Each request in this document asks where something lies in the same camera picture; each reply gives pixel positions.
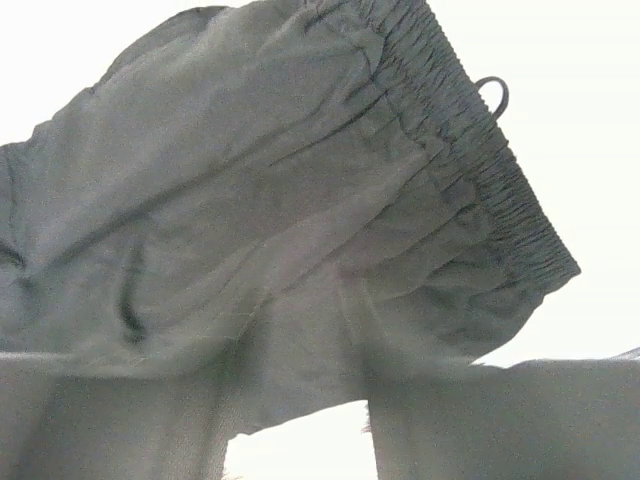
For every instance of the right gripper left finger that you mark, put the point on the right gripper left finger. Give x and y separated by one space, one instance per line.
73 428

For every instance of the black trousers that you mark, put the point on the black trousers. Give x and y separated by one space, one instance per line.
307 193

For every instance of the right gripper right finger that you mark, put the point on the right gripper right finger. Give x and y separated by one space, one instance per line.
576 419

